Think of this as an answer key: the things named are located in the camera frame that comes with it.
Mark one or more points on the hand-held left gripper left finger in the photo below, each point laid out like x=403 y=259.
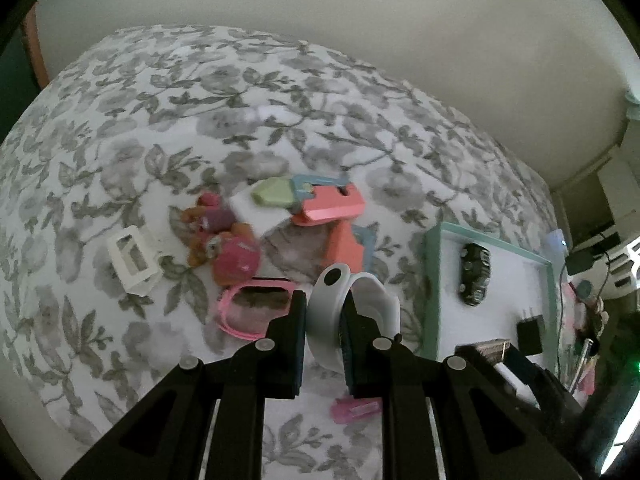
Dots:
x=297 y=355

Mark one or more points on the white rectangular box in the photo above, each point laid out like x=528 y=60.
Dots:
x=255 y=215

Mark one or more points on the small pink plastic clip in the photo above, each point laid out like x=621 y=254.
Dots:
x=357 y=409

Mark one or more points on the small brown pink doll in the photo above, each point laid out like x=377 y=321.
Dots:
x=212 y=215

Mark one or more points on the coral pink toy block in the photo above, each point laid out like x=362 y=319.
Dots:
x=335 y=205

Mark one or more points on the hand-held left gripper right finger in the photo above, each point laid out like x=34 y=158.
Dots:
x=350 y=355

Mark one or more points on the light green toy block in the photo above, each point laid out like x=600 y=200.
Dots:
x=275 y=192

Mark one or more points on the small white window box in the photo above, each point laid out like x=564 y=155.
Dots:
x=117 y=260

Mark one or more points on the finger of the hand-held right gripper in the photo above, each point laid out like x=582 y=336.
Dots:
x=520 y=365

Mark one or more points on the wooden headboard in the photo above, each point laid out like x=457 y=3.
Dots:
x=37 y=50

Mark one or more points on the pink round hat doll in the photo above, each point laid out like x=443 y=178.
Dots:
x=240 y=257

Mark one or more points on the white toy cup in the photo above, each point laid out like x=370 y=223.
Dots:
x=325 y=320

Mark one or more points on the black plug adapter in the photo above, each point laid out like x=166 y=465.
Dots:
x=530 y=335

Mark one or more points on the dark toy car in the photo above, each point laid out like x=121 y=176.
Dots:
x=475 y=272

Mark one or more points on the pink oval frame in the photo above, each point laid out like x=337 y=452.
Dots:
x=235 y=327

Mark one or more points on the white shelf unit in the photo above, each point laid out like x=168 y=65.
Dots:
x=622 y=200

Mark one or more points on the grey floral blanket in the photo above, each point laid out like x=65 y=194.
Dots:
x=150 y=125

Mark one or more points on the teal framed white tray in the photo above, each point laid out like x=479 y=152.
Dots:
x=515 y=280

